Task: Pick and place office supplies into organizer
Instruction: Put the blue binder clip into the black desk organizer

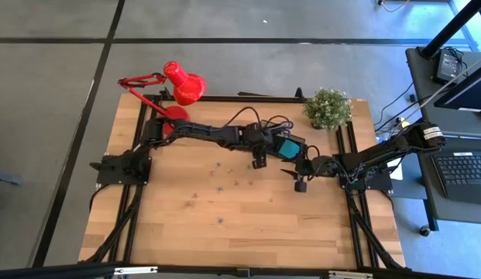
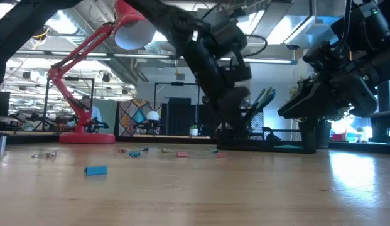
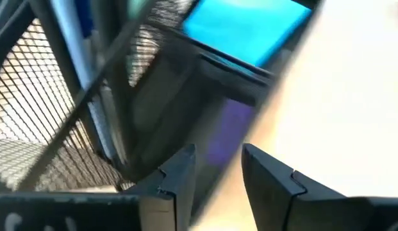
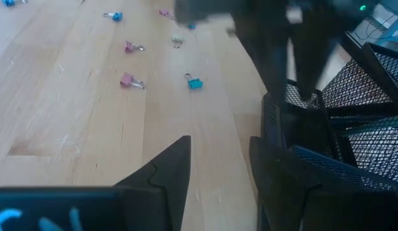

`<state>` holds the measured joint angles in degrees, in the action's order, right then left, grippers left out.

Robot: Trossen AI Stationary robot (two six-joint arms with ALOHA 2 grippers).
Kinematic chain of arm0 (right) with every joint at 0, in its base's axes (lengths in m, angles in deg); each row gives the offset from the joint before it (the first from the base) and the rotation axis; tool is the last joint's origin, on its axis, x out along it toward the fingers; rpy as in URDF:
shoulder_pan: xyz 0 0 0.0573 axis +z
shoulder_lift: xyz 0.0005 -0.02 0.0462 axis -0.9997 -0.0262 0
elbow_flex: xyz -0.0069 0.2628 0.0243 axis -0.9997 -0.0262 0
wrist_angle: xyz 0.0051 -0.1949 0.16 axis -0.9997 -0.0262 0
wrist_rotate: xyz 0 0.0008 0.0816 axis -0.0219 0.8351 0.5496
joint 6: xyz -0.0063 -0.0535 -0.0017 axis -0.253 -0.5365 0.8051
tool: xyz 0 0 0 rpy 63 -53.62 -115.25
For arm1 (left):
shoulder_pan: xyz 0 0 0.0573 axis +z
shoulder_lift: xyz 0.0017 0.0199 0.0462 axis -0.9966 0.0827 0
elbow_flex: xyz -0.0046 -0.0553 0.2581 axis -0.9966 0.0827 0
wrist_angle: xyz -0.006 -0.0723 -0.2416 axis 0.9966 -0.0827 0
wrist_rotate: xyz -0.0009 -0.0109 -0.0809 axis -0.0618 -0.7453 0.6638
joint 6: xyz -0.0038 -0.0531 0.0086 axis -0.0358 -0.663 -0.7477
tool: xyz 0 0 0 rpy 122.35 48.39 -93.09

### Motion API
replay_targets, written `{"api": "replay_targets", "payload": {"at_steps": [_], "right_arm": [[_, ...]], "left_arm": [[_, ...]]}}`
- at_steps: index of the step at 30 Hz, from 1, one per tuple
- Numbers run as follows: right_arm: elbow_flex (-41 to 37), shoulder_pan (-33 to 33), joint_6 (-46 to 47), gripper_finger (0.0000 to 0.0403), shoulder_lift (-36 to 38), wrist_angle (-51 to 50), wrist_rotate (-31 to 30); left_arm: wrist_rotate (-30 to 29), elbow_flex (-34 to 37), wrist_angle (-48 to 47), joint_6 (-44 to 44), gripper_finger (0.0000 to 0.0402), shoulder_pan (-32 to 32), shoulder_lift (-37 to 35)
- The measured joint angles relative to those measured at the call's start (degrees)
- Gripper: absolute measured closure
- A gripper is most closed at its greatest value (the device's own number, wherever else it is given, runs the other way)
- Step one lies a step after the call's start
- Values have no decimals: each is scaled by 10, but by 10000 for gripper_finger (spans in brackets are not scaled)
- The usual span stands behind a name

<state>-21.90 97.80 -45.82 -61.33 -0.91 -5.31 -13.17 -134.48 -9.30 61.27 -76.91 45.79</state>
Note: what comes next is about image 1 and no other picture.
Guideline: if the black camera cable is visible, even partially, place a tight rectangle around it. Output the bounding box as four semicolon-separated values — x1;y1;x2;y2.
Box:
304;144;322;160
223;105;294;135

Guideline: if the potted green plant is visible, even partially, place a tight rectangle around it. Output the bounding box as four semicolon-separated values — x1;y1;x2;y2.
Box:
303;87;353;132

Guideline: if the black keyboard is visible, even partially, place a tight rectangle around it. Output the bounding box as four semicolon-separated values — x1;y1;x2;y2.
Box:
431;151;481;205

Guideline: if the black aluminium table frame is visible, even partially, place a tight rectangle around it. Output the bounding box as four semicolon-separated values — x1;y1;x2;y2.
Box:
79;87;406;272

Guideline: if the red desk lamp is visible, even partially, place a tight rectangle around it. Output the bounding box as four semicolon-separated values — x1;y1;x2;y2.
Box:
117;60;208;135

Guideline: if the silver metal bracket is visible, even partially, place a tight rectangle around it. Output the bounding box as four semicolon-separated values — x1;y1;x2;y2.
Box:
114;266;159;276
328;270;375;279

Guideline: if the black camera mount beam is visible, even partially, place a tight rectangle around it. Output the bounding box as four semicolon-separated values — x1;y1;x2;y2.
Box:
0;261;481;279

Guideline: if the black mesh desk organizer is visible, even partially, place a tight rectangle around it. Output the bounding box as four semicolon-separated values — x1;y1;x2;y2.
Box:
263;130;307;163

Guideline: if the black right camera cable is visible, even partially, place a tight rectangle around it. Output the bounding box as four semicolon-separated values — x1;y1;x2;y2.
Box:
304;144;322;160

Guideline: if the white paper sheet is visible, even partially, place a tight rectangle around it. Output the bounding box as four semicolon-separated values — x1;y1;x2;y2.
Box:
386;166;404;181

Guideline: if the black desk monitor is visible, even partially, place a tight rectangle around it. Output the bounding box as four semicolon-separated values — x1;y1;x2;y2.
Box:
433;60;481;114

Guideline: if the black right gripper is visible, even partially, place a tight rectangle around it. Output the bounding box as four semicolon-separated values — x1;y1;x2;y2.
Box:
280;155;338;181

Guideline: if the dark grey side desk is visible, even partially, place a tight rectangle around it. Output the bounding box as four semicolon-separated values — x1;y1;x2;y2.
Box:
414;134;481;226
405;46;481;140

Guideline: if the black desktop device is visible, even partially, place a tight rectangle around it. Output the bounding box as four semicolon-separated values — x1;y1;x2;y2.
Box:
433;47;465;85

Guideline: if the blue sticky note pad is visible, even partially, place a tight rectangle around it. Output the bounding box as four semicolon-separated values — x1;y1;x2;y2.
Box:
278;138;302;160

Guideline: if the black floor cable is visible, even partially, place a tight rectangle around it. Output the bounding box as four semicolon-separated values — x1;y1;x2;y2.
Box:
373;81;421;133

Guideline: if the black upright pole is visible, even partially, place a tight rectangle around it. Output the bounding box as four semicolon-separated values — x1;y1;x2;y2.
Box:
420;0;481;60

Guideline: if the grey floor object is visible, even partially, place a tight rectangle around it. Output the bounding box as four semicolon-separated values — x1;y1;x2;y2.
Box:
0;172;23;187

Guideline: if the black left camera cable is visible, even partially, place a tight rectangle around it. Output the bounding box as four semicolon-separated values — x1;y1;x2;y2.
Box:
223;105;294;135

